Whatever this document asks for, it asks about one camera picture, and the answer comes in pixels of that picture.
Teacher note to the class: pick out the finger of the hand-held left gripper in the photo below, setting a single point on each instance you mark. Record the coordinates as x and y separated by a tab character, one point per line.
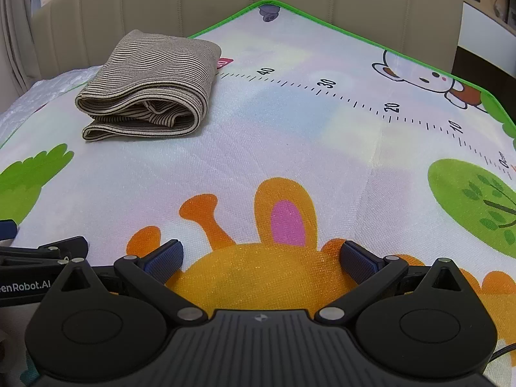
7	229
64	245

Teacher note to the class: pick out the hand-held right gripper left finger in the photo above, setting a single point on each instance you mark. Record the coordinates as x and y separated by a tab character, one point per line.
167	256

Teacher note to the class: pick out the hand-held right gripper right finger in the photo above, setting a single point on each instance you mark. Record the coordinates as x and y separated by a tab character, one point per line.
359	258

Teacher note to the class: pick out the striped beige cloth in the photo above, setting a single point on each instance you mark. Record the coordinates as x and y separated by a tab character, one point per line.
161	64

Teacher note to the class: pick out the white quilted mattress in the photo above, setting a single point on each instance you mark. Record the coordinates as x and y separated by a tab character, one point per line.
48	88

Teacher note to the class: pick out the beige curtain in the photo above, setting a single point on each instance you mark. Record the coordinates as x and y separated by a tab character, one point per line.
16	36

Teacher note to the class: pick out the white cabinet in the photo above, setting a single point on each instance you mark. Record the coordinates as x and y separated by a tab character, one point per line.
483	36

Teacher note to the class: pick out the beige padded headboard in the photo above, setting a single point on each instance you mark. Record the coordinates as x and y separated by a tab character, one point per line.
201	0

